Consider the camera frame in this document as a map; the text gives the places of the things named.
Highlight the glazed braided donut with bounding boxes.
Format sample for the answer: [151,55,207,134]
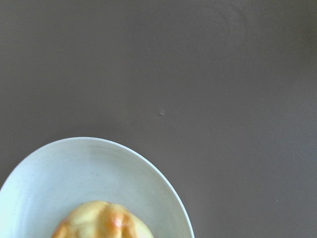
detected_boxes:
[52,201,153,238]

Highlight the white round plate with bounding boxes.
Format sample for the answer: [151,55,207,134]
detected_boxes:
[0,137,194,238]

